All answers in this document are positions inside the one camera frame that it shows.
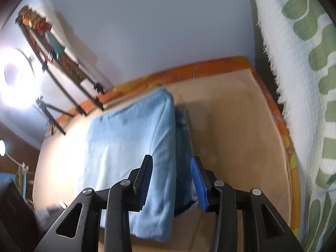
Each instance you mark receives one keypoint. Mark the green white patterned blanket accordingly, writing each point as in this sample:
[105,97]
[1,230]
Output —
[302,84]

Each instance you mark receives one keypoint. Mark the white clamp lamp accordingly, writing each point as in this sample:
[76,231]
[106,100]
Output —
[1,148]

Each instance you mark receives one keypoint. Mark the light blue pole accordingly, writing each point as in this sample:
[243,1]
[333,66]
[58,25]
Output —
[24,183]

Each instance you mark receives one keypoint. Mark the orange patterned mattress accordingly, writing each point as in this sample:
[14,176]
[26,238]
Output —
[223,63]

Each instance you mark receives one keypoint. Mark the blue denim pants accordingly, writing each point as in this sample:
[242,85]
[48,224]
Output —
[126,147]

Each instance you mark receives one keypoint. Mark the black frame display rack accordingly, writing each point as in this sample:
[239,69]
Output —
[65,65]

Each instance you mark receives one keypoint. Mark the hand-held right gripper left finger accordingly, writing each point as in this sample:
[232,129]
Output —
[143,186]

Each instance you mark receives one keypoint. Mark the black tripod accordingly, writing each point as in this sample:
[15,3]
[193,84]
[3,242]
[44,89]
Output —
[50,113]

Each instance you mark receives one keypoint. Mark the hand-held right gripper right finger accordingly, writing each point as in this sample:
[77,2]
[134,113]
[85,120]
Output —
[198,186]

